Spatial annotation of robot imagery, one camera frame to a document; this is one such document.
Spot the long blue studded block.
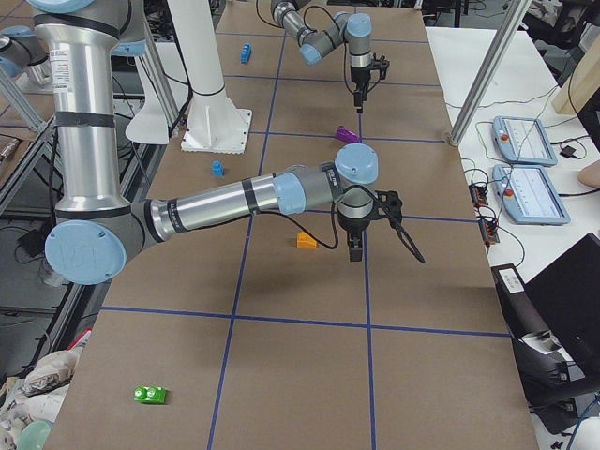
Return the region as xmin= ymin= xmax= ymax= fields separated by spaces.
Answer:
xmin=240 ymin=42 xmax=252 ymax=64

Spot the upper teach pendant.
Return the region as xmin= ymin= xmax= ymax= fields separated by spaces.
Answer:
xmin=492 ymin=116 xmax=558 ymax=167

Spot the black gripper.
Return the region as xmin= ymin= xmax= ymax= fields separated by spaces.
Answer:
xmin=337 ymin=213 xmax=370 ymax=263
xmin=351 ymin=67 xmax=371 ymax=114

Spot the diagonal aluminium frame pole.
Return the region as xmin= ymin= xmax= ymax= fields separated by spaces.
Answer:
xmin=448 ymin=0 xmax=531 ymax=147

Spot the black laptop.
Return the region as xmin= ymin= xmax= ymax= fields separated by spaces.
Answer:
xmin=525 ymin=232 xmax=599 ymax=375

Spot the green two-stud block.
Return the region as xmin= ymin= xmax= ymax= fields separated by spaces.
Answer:
xmin=133 ymin=385 xmax=168 ymax=404

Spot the lower teach pendant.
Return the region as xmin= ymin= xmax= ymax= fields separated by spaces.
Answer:
xmin=491 ymin=164 xmax=571 ymax=225

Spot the small blue block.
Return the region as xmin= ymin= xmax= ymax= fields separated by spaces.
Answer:
xmin=211 ymin=160 xmax=225 ymax=177

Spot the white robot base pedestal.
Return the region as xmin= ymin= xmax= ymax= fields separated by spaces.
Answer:
xmin=168 ymin=0 xmax=252 ymax=154

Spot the teach pendant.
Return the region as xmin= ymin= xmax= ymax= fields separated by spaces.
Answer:
xmin=492 ymin=116 xmax=558 ymax=167
xmin=491 ymin=164 xmax=571 ymax=225

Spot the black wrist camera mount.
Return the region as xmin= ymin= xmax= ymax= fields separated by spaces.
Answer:
xmin=371 ymin=54 xmax=390 ymax=81
xmin=373 ymin=190 xmax=403 ymax=223

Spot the crumpled paper pile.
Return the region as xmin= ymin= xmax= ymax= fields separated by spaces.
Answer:
xmin=1 ymin=349 xmax=83 ymax=449

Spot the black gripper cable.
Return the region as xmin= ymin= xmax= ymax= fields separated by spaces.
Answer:
xmin=252 ymin=185 xmax=427 ymax=264
xmin=255 ymin=0 xmax=390 ymax=95

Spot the orange trapezoid block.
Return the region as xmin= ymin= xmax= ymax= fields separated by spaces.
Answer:
xmin=296 ymin=232 xmax=318 ymax=249

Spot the purple trapezoid block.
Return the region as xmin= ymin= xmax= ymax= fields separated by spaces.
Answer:
xmin=335 ymin=126 xmax=361 ymax=143

